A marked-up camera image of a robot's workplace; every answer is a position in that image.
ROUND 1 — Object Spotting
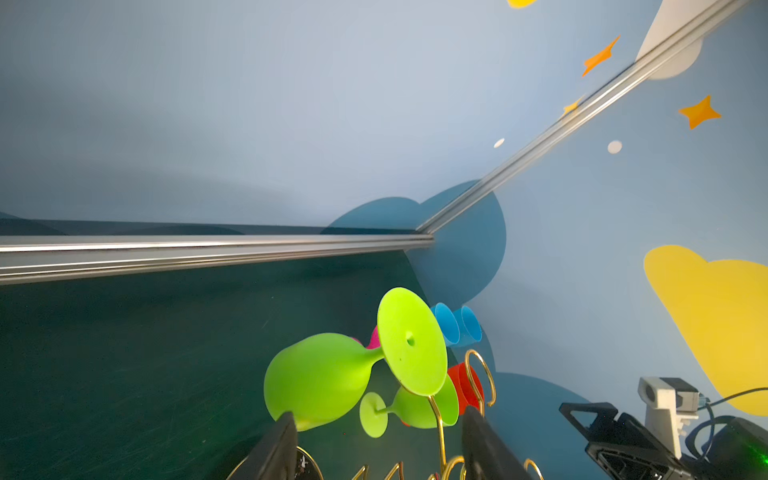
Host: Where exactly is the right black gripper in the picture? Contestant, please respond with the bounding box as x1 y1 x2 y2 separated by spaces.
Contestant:
559 402 696 479

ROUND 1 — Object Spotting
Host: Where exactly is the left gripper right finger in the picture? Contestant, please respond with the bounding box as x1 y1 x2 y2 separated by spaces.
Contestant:
461 406 531 480

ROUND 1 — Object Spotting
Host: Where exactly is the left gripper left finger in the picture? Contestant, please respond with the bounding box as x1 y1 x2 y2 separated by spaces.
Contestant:
227 412 298 480

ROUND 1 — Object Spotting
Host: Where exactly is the green wine glass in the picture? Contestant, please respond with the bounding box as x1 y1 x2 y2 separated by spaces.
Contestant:
263 287 448 431
359 376 459 438

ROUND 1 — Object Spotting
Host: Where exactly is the red wine glass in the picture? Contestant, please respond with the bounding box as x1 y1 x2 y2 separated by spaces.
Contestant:
447 364 480 415

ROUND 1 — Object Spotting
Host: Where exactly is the green wine glass back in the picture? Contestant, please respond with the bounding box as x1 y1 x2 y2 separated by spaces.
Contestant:
263 287 448 431

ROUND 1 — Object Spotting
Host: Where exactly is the blue wine glass front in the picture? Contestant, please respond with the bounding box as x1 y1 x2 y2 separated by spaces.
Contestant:
431 303 461 347

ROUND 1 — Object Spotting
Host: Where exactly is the blue wine glass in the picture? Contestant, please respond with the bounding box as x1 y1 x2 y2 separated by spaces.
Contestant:
454 306 483 347
431 303 461 347

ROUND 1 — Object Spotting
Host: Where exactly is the pink wine glass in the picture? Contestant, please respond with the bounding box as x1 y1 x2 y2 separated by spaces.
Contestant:
365 327 381 350

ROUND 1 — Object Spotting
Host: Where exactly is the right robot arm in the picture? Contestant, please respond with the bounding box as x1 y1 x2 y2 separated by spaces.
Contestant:
559 377 767 479

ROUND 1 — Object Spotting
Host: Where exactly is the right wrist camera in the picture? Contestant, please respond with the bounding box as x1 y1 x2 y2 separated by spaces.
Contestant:
638 377 700 459

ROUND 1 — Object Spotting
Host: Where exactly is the gold wire glass rack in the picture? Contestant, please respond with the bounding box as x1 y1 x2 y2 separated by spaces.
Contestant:
224 349 547 480

